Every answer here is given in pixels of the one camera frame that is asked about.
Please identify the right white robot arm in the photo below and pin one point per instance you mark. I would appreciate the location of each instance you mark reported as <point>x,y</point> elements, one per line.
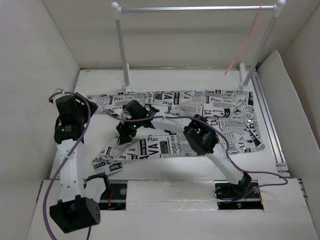
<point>201,137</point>

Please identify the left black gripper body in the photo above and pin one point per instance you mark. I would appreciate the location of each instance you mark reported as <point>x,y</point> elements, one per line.
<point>82,114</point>

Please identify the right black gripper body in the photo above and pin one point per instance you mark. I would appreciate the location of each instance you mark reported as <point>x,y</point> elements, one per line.
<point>131,127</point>

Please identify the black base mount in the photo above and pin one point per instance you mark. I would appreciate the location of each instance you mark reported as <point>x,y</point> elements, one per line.
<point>230,198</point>
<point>112,193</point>

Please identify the white garment rack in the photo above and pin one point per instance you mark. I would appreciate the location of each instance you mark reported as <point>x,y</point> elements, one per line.
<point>245,77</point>

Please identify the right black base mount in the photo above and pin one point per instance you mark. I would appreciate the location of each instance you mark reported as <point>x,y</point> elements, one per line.
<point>230,198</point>

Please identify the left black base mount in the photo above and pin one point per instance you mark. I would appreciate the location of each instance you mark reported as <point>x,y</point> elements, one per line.
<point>112,193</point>

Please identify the newspaper print trousers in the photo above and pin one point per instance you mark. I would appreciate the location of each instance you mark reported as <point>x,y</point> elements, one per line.
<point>230,113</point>

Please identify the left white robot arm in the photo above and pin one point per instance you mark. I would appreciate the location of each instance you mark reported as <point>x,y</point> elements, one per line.
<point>78,200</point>

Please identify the pink wire hanger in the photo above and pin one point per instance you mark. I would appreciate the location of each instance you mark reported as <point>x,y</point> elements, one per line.
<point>254,27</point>

